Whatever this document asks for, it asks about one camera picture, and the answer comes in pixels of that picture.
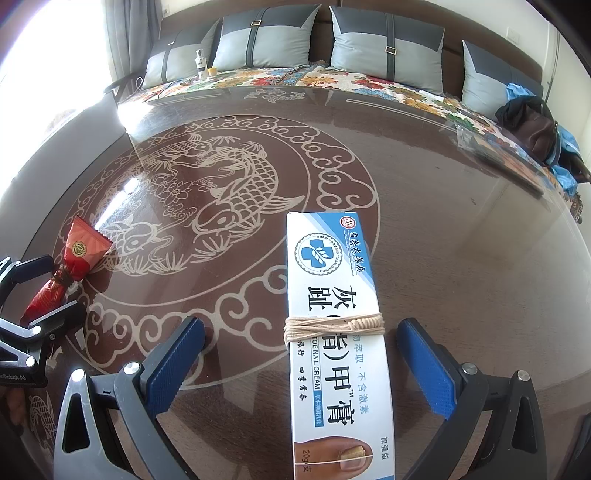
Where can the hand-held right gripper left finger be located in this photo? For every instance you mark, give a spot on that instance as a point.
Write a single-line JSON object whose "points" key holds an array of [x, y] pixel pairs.
{"points": [[173, 364]]}

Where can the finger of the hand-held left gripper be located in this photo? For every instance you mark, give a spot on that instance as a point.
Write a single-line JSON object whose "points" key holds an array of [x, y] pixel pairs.
{"points": [[27, 272], [60, 316]]}

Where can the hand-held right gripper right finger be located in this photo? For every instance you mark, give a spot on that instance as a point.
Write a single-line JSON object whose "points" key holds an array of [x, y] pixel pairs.
{"points": [[427, 369]]}

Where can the red candy packet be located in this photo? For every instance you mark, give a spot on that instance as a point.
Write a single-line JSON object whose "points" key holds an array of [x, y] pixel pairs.
{"points": [[83, 249]]}

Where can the blue white cream box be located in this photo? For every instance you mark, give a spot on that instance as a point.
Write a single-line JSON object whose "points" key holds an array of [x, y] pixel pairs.
{"points": [[332, 300]]}

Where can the brown patterned desktop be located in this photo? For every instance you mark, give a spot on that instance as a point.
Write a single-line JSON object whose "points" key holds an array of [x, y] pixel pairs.
{"points": [[415, 207]]}

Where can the clear plastic document sleeve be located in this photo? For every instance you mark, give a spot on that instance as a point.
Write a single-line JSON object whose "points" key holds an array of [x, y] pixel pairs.
{"points": [[498, 157]]}

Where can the light blue cloth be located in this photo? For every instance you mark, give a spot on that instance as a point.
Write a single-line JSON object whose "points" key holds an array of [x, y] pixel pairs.
{"points": [[517, 91], [565, 177]]}

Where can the brown handbag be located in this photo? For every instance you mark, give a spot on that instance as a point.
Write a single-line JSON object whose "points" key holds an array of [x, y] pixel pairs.
{"points": [[538, 134]]}

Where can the black cloth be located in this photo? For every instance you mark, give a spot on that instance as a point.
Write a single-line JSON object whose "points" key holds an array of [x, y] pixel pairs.
{"points": [[512, 113]]}

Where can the small white pump bottle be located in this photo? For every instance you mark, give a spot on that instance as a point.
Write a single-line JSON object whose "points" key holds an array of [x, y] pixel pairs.
{"points": [[201, 64]]}

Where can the grey curtain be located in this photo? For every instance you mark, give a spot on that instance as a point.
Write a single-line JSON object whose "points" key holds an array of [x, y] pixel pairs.
{"points": [[134, 11]]}

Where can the floral blanket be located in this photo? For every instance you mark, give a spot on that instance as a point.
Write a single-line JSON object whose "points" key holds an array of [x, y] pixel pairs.
{"points": [[369, 83]]}

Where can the white wall conduit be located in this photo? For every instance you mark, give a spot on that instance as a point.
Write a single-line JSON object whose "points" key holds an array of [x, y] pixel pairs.
{"points": [[553, 60]]}

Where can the white wall socket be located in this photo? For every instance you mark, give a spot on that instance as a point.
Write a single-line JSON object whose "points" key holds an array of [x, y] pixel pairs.
{"points": [[513, 33]]}

